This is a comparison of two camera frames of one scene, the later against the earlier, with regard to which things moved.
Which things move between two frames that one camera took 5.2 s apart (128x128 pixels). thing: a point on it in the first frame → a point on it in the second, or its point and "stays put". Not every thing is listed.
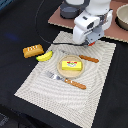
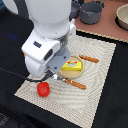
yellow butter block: [74, 65] stays put
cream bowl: [121, 17] stays put
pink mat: [112, 30] stays put
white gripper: [90, 27] → [39, 49]
